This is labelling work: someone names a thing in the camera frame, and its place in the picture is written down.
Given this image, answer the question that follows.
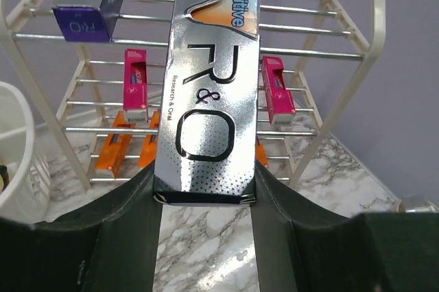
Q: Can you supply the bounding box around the pink toothpaste box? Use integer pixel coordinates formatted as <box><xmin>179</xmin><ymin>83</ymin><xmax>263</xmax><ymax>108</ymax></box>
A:
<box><xmin>261</xmin><ymin>56</ymin><xmax>296</xmax><ymax>126</ymax></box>
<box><xmin>123</xmin><ymin>49</ymin><xmax>148</xmax><ymax>123</ymax></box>

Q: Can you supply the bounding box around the orange toothpaste box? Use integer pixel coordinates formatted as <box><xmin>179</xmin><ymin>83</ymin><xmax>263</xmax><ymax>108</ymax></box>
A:
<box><xmin>93</xmin><ymin>110</ymin><xmax>135</xmax><ymax>179</ymax></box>
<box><xmin>256</xmin><ymin>138</ymin><xmax>268</xmax><ymax>167</ymax></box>
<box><xmin>137</xmin><ymin>110</ymin><xmax>161</xmax><ymax>168</ymax></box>

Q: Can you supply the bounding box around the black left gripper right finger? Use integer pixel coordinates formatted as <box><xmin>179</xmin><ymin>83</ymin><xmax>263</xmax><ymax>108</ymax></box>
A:
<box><xmin>251</xmin><ymin>164</ymin><xmax>438</xmax><ymax>291</ymax></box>

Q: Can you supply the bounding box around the cream metal shelf rack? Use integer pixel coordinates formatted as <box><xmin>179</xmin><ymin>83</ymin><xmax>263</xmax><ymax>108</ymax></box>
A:
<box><xmin>1</xmin><ymin>0</ymin><xmax>386</xmax><ymax>197</ymax></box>

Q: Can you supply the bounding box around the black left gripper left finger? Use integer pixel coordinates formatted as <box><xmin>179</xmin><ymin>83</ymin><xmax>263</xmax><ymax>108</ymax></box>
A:
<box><xmin>1</xmin><ymin>165</ymin><xmax>162</xmax><ymax>291</ymax></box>

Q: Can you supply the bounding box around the silver Rio toothpaste box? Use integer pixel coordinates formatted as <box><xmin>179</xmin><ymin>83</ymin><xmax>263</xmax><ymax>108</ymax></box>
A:
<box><xmin>52</xmin><ymin>0</ymin><xmax>123</xmax><ymax>42</ymax></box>
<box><xmin>154</xmin><ymin>0</ymin><xmax>260</xmax><ymax>205</ymax></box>

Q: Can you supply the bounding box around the white plastic basket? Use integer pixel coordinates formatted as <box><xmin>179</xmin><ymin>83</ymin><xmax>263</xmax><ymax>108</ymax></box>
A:
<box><xmin>1</xmin><ymin>82</ymin><xmax>51</xmax><ymax>223</ymax></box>

